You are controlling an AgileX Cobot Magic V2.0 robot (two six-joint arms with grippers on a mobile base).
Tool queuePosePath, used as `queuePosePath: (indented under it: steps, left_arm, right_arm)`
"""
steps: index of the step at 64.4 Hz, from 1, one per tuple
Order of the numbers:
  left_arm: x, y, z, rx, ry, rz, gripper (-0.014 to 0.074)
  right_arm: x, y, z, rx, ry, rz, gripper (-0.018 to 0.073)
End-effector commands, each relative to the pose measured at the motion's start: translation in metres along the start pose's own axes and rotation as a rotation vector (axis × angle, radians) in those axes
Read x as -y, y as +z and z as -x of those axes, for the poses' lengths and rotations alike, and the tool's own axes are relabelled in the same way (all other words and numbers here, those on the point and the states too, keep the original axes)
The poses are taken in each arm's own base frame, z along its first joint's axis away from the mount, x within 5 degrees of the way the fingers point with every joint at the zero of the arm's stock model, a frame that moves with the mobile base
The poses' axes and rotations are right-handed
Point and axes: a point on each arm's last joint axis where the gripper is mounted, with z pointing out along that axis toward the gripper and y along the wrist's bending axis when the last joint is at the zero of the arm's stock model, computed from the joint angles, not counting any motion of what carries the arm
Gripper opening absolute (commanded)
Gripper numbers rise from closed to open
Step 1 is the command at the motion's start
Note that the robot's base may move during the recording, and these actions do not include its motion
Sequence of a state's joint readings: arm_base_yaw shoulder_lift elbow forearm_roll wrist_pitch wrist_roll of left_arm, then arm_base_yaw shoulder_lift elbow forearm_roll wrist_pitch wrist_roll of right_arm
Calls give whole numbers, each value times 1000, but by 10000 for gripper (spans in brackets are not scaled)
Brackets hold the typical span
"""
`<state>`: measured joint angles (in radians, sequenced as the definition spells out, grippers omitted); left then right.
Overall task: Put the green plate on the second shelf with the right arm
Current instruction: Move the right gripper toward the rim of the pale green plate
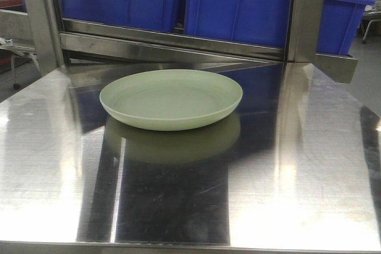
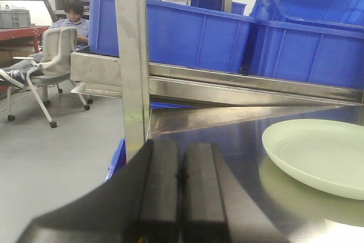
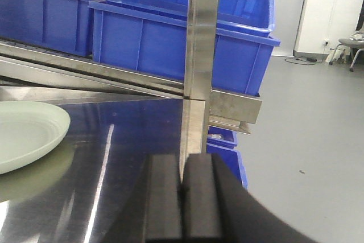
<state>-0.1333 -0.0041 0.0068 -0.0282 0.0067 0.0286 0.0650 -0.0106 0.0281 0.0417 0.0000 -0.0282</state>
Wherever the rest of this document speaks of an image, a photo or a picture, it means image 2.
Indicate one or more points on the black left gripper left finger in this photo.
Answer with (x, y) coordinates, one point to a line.
(138, 204)

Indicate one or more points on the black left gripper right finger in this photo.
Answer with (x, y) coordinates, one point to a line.
(216, 208)

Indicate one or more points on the pale green plate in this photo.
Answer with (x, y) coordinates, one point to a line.
(324, 154)

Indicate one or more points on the stainless steel shelf rack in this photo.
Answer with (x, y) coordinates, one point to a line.
(232, 110)

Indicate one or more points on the blue bin on floor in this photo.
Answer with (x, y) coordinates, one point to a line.
(118, 160)

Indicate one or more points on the white office chair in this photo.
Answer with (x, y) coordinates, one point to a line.
(54, 68)

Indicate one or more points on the blue bin upper left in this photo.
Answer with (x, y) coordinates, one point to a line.
(177, 34)

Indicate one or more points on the blue bin upper right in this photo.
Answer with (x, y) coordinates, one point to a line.
(308, 54)

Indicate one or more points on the red metal workbench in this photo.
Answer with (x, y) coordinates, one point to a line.
(34, 32)

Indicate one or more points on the seated person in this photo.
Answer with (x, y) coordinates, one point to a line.
(74, 9)

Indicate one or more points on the far blue bin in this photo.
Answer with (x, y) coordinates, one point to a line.
(237, 8)

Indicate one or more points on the tilted blue bin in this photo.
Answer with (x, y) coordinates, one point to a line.
(339, 14)

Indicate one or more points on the grey plastic crate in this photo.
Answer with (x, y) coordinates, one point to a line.
(15, 18)

